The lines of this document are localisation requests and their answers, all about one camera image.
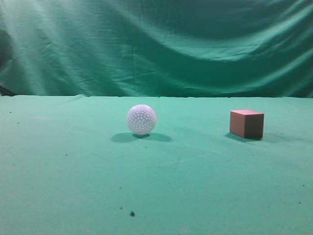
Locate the white dimpled ball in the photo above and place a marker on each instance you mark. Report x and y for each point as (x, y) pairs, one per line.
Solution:
(141, 119)

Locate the green backdrop cloth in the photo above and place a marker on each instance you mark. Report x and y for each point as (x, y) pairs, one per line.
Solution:
(175, 48)

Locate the green table cloth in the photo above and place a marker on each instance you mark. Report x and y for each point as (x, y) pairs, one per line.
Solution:
(69, 165)

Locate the red cube block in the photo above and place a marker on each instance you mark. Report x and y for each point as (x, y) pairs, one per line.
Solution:
(247, 124)

